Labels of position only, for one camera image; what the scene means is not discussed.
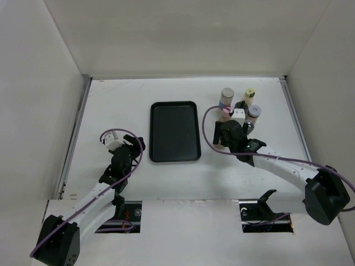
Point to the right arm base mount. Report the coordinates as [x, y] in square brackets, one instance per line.
[257, 216]

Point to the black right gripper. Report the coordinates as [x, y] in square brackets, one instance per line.
[217, 133]

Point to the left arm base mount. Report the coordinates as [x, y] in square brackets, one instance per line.
[127, 217]

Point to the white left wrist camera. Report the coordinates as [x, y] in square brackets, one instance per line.
[111, 142]

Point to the yellow cap condiment bottle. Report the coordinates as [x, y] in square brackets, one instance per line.
[249, 96]

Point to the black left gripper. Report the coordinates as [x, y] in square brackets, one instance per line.
[133, 141]

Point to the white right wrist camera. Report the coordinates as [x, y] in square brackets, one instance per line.
[238, 115]

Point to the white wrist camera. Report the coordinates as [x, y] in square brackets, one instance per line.
[111, 142]
[238, 115]

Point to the black knob grinder bottle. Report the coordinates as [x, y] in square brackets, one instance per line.
[242, 105]

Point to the pink cap spice bottle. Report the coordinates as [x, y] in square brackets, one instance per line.
[225, 115]

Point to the black rectangular tray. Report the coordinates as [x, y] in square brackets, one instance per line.
[174, 132]

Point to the silver lid blue label jar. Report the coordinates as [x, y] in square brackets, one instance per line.
[227, 95]

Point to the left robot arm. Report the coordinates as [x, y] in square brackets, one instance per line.
[100, 211]

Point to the red label lid spice jar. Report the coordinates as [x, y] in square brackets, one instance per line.
[253, 113]

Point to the black knob spice bottle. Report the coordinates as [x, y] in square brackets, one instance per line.
[220, 145]

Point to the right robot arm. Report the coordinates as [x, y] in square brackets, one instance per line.
[322, 193]

